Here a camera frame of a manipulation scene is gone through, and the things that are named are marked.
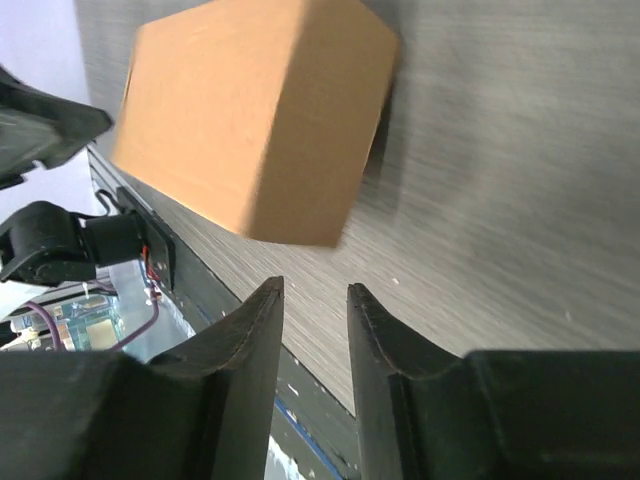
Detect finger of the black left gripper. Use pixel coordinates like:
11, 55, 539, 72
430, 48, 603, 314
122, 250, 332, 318
1, 70, 113, 189

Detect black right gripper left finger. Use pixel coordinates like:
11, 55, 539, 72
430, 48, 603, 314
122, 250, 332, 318
1, 277, 284, 479

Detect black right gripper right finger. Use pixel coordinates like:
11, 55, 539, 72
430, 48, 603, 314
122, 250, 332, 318
347, 283, 639, 479

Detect brown cardboard box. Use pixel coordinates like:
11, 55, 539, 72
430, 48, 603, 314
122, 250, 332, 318
112, 1, 400, 248

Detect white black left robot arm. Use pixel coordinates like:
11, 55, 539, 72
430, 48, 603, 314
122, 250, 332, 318
1, 71, 144, 287

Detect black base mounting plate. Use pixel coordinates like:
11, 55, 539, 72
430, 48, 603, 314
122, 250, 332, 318
88, 144, 361, 479

